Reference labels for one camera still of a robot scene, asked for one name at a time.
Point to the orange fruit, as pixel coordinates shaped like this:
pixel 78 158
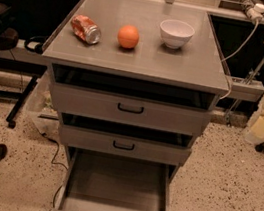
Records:
pixel 128 36

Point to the grey drawer cabinet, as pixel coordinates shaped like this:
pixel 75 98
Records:
pixel 195 66

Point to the grey open bottom drawer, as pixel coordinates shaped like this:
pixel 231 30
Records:
pixel 104 182

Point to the grey top drawer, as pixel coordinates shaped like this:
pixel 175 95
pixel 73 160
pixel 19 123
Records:
pixel 129 100

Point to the grey middle drawer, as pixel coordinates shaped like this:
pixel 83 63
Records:
pixel 126 140

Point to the white power strip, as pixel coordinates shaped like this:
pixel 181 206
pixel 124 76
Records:
pixel 254 9

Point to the white bowl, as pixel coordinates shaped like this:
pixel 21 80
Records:
pixel 175 33

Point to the crushed orange soda can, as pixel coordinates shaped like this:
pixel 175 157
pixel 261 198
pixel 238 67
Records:
pixel 84 28

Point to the black headphones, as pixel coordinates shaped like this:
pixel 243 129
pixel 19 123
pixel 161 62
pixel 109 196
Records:
pixel 35 44

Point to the dark bag on shelf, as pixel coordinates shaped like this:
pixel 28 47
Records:
pixel 8 39

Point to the black stand leg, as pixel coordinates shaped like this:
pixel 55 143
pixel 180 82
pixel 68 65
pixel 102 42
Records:
pixel 19 98

